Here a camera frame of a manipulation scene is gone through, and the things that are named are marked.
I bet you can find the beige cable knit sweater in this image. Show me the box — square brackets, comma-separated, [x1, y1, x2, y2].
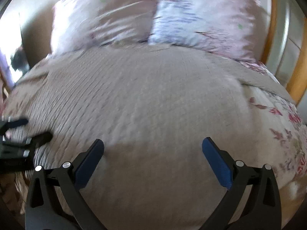
[3, 45, 287, 229]

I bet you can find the floral bed quilt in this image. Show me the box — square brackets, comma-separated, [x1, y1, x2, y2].
[237, 61, 307, 225]

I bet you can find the blue pink floral pillow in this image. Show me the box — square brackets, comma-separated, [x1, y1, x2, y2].
[148, 0, 263, 63]

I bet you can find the wooden headboard frame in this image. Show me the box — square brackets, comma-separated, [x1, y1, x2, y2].
[255, 0, 306, 104]

